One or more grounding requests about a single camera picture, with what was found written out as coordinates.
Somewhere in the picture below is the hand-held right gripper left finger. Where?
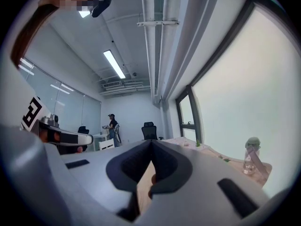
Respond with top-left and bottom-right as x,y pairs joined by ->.
60,139 -> 153,223

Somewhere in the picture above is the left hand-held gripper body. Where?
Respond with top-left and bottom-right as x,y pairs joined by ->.
20,95 -> 80,155

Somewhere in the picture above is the white ceiling pipe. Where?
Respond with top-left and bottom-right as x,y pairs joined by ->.
157,0 -> 183,101
140,0 -> 158,105

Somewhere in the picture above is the person's left hand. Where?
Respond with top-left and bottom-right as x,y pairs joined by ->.
39,130 -> 61,143

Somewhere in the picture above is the white slatted chair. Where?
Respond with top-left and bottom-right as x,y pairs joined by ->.
98,140 -> 116,151

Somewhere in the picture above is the white desk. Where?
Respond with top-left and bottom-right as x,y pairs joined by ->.
92,132 -> 109,151

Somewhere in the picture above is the person's white shirt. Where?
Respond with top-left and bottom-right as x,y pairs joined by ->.
0,53 -> 40,129

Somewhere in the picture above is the white pipe bracket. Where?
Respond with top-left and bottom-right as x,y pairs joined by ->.
136,20 -> 180,27

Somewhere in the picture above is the clear water bottle green lid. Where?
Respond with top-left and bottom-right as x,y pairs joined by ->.
242,137 -> 262,175

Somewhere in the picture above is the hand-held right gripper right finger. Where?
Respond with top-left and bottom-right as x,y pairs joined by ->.
138,139 -> 270,226

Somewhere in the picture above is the black window frame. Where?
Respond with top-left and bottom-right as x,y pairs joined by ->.
174,0 -> 292,144

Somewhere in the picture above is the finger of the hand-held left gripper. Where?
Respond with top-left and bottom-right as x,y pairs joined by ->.
56,129 -> 94,146

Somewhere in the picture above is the black office chair with headrest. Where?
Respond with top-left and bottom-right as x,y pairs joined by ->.
141,121 -> 158,141

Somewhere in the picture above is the ceiling air vent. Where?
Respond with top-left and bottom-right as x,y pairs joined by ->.
102,80 -> 122,89

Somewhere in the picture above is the long ceiling light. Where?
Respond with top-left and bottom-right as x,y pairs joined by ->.
103,49 -> 127,80

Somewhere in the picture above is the black head-worn camera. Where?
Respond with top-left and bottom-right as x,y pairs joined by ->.
91,0 -> 113,18

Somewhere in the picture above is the square ceiling light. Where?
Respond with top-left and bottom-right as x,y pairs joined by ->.
78,9 -> 92,19

